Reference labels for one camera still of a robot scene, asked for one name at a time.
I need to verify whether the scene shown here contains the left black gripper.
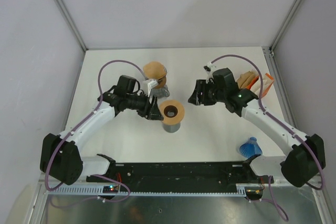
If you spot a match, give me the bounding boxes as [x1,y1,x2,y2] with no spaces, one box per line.
[125,91,163,121]

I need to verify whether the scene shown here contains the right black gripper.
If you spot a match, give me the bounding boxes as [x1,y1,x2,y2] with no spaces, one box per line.
[188,79,227,106]

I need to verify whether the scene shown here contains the light wooden dripper ring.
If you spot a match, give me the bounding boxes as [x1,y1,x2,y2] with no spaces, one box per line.
[159,99,185,125]

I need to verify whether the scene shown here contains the glass server with handle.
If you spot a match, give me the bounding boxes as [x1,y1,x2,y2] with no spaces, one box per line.
[151,85,170,99]

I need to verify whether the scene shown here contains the dark wooden dripper ring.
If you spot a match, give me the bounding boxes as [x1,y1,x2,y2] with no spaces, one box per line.
[152,76,167,89]

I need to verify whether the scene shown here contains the brown paper coffee filter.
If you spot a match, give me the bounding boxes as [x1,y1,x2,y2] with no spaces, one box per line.
[143,61,166,80]

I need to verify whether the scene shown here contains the blue ribbed dripper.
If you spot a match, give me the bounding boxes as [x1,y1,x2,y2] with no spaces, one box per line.
[239,137,263,158]

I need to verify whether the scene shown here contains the clear grey glass dripper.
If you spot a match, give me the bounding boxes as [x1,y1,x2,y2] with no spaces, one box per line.
[154,64,167,82]

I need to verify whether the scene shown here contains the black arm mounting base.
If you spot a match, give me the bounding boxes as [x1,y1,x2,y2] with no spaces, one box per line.
[86,158,273,186]

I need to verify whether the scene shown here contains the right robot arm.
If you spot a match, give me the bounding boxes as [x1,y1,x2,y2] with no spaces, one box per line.
[188,66,326,187]

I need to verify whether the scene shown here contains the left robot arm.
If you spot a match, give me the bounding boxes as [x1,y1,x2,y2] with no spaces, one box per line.
[40,75,163,185]

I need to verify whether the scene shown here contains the brown paper filter stack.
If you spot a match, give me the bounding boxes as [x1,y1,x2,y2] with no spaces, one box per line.
[236,71,257,89]

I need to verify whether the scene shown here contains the orange white filter holder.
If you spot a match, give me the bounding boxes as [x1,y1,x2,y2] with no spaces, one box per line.
[236,70,274,98]

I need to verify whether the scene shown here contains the white paper filter stack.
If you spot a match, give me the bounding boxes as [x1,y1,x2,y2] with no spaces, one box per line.
[250,73,274,98]

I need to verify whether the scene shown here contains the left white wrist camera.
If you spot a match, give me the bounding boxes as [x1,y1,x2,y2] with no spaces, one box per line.
[142,79,159,97]

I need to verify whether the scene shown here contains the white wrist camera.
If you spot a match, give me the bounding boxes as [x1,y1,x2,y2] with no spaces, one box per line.
[203,61,217,82]
[142,79,159,97]

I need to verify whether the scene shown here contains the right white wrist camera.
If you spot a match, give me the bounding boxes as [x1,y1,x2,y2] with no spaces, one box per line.
[203,61,217,82]

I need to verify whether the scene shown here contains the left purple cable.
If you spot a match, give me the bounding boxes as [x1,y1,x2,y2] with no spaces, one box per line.
[45,59,148,208]

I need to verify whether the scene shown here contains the purple cable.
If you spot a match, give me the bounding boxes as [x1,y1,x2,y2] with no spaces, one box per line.
[207,54,326,222]
[45,59,148,208]

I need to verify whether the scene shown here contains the white slotted cable duct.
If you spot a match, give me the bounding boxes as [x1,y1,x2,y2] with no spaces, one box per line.
[50,183,246,197]

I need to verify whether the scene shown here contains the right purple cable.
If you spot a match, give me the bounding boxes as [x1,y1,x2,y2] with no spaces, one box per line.
[207,54,326,222]

